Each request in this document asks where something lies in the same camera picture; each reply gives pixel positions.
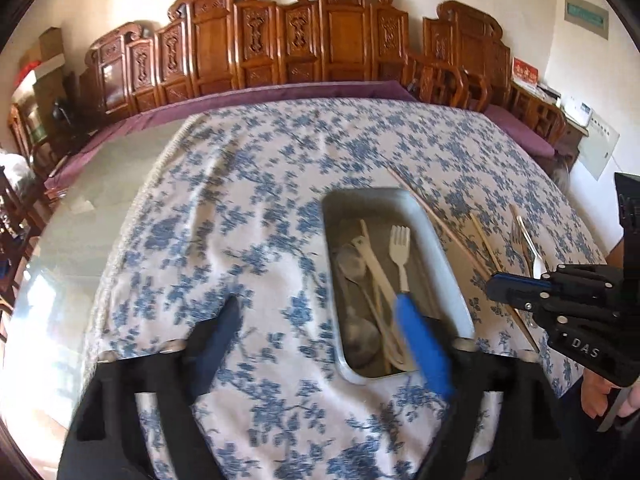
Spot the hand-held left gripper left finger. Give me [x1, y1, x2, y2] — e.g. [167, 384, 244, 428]
[57, 295, 242, 480]

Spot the carved wooden armchair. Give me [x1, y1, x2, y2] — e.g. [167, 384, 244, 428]
[407, 0, 568, 147]

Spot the purple armchair cushion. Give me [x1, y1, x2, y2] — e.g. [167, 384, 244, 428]
[482, 104, 557, 158]

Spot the blue floral tablecloth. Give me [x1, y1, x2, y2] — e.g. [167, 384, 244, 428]
[82, 97, 608, 480]

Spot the brown cardboard box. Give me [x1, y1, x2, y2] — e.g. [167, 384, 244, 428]
[37, 27, 66, 63]

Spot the clear plastic bag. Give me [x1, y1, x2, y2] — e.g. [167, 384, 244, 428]
[550, 157, 574, 192]

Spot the grey wall panel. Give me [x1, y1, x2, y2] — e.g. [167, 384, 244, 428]
[565, 0, 611, 41]

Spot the person's right hand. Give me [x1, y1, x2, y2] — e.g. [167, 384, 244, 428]
[580, 369, 640, 433]

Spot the long purple sofa cushion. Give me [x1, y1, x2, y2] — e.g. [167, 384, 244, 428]
[44, 80, 418, 196]

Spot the rectangular metal tray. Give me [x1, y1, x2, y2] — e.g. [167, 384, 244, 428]
[321, 187, 476, 386]

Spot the metal spoon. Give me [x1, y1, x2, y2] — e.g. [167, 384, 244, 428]
[342, 305, 384, 362]
[335, 242, 373, 311]

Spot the white electrical box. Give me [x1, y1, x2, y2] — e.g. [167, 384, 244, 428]
[577, 110, 621, 181]

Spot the white desk device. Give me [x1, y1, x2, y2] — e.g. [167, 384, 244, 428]
[560, 100, 593, 127]

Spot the red desk calendar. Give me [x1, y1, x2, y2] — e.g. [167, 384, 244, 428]
[512, 56, 541, 92]

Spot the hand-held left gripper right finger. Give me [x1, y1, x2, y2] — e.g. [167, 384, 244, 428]
[395, 292, 581, 480]

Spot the white plastic fork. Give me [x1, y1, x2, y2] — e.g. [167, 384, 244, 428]
[387, 225, 414, 297]

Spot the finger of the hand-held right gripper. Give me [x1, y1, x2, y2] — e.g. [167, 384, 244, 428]
[485, 280, 577, 327]
[492, 264, 625, 292]

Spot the carved wooden sofa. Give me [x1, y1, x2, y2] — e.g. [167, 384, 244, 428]
[80, 0, 476, 126]

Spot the wooden side table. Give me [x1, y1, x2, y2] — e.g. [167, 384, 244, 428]
[510, 82, 591, 161]

